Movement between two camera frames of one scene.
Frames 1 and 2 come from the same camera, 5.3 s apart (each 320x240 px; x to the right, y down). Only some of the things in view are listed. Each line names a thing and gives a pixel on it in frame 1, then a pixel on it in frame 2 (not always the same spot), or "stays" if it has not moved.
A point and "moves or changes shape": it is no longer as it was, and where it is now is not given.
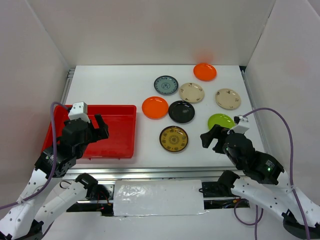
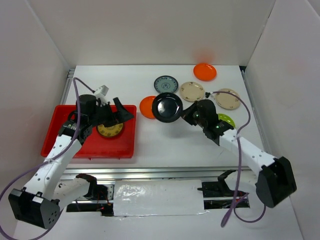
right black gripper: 206,137 → 187,114
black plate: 181,111 moves or changes shape
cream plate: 228,99 stays
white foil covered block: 158,197 stays
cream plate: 191,92 stays
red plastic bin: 120,121 stays
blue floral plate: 165,84 stays
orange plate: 205,72 stays
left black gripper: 103,131 → 123,114
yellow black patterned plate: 173,138 → 109,131
